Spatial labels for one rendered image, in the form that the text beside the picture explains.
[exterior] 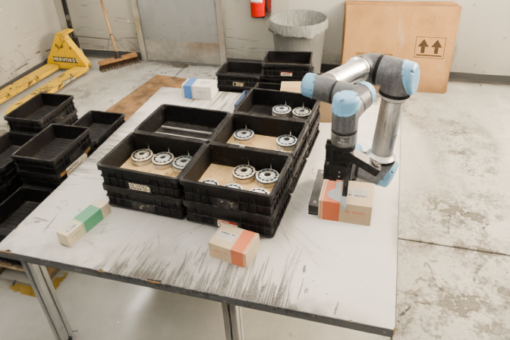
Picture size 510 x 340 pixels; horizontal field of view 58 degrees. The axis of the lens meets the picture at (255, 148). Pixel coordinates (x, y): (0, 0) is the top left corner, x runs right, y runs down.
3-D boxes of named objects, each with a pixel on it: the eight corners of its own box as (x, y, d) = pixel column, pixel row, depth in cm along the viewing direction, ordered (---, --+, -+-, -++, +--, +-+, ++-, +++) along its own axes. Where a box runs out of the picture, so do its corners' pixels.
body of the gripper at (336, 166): (326, 167, 144) (328, 134, 138) (354, 170, 142) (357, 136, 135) (322, 181, 138) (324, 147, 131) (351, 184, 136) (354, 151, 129)
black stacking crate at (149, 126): (233, 132, 238) (231, 112, 232) (210, 163, 214) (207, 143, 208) (165, 123, 250) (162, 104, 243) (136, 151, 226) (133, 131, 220)
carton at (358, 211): (372, 202, 149) (374, 183, 145) (369, 226, 139) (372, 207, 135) (323, 195, 153) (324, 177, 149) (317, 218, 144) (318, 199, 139)
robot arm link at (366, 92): (345, 73, 140) (329, 87, 132) (380, 83, 135) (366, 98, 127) (342, 96, 144) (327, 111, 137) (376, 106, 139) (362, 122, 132)
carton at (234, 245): (209, 256, 179) (208, 242, 175) (224, 237, 188) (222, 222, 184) (247, 268, 173) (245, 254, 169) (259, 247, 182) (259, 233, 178)
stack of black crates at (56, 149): (69, 177, 326) (51, 122, 301) (106, 183, 318) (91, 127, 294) (32, 213, 294) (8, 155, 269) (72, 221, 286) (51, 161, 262)
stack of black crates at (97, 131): (100, 148, 358) (89, 109, 340) (134, 152, 350) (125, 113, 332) (69, 177, 326) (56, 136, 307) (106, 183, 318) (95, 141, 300)
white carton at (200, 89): (183, 98, 300) (181, 85, 295) (189, 89, 310) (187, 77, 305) (212, 100, 295) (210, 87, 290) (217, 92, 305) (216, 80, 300)
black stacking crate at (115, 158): (209, 164, 214) (207, 143, 208) (181, 203, 191) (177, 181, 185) (136, 152, 226) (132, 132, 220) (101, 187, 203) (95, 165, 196)
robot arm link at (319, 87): (358, 45, 176) (301, 67, 137) (386, 51, 171) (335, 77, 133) (353, 74, 181) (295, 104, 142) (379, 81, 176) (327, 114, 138)
